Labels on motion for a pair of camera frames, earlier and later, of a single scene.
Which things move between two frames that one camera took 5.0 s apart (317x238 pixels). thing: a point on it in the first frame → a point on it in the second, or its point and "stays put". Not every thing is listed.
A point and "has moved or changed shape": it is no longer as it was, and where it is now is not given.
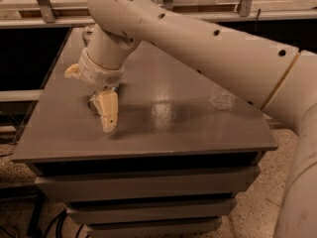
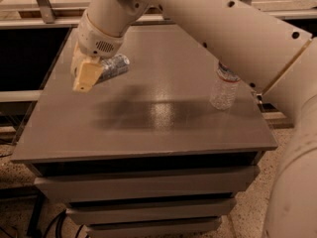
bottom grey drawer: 169,228 stays put
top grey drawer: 60,186 stays put
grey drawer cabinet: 182,151 stays put
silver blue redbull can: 93,103 has moved or changed shape
